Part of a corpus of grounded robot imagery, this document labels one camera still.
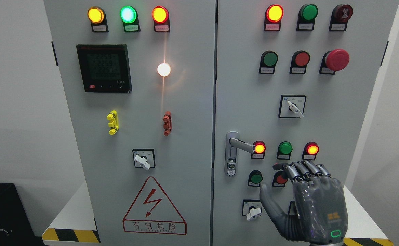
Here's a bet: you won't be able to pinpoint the silver door handle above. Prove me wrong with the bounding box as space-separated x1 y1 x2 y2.
225 131 255 177

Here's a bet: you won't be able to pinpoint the green indicator middle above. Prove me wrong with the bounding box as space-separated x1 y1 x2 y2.
277 141 293 160

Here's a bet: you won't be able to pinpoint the red terminal connector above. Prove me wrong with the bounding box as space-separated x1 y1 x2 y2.
162 111 172 136

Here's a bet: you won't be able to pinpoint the black knob selector switch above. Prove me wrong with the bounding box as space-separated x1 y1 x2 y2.
288 200 297 215

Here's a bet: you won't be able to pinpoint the grey right cabinet door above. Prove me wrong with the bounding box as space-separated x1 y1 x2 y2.
212 0 399 246

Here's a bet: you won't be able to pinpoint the lit red indicator middle left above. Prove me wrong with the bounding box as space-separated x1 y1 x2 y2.
251 141 266 159

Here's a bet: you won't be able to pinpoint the red emergency stop button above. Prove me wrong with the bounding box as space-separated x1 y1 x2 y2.
319 49 350 75

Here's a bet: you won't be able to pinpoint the green indicator top right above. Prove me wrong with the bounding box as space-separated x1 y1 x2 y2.
296 4 318 31

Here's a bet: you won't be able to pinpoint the white base platform hazard stripes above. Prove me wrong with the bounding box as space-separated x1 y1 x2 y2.
42 182 394 246

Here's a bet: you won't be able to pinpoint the red push button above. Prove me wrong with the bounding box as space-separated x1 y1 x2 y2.
272 170 288 188
289 50 310 74

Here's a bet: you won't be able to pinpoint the green push button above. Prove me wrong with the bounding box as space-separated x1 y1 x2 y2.
247 170 263 187
258 50 278 74

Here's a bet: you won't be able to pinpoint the black box lower left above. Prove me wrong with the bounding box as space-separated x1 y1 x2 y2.
0 183 35 246

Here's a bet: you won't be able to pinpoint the grey left cabinet door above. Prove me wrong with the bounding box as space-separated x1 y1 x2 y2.
44 0 216 246

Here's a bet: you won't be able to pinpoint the dark red buzzer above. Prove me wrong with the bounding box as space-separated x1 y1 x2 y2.
329 4 353 31

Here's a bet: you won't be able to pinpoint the left door rotary switch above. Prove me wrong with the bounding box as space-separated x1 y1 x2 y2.
132 148 155 170

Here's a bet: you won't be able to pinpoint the grey cabinet door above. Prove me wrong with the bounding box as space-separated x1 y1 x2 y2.
212 0 399 246
44 0 216 246

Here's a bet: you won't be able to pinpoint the red lightning warning sticker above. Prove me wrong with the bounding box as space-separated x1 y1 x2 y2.
123 176 187 235

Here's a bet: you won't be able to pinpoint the green push button upper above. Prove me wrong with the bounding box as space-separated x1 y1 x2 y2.
258 50 278 74

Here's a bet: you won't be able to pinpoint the yellow terminal connector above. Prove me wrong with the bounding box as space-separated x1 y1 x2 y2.
106 110 119 135

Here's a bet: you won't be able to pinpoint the upper right rotary switch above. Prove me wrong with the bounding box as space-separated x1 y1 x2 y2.
279 95 307 118

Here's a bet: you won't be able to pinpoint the green push button lower left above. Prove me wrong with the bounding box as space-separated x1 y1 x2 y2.
247 170 263 187

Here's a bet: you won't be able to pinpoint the red push button lower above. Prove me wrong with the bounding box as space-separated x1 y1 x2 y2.
272 170 288 188

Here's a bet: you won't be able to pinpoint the lower white rotary switch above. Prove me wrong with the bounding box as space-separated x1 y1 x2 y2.
242 199 262 221

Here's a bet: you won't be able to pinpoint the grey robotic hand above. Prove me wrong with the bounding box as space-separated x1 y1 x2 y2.
259 160 348 246

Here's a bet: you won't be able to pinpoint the red-yellow indicator light left door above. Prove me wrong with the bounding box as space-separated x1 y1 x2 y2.
151 6 171 32

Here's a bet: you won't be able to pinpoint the black digital power meter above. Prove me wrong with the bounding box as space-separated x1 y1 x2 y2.
76 44 132 93

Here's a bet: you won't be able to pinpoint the red push button upper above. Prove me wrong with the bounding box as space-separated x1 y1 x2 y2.
289 50 310 74

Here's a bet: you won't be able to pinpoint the yellow indicator light top left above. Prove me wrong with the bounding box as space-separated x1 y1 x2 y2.
87 6 109 33

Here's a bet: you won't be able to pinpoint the lit red indicator top right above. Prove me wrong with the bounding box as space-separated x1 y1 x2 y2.
264 4 284 32

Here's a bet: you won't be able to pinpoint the lit red indicator middle right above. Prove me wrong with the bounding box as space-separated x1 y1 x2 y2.
302 142 319 160

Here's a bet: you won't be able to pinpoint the white lit indicator light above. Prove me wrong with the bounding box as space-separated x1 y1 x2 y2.
157 63 171 77

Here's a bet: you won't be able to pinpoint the green lit indicator light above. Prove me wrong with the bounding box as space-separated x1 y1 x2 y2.
120 6 140 32

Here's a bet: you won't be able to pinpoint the lit red indicator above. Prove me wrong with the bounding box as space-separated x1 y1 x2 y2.
302 142 319 160
264 4 284 32
251 141 266 159

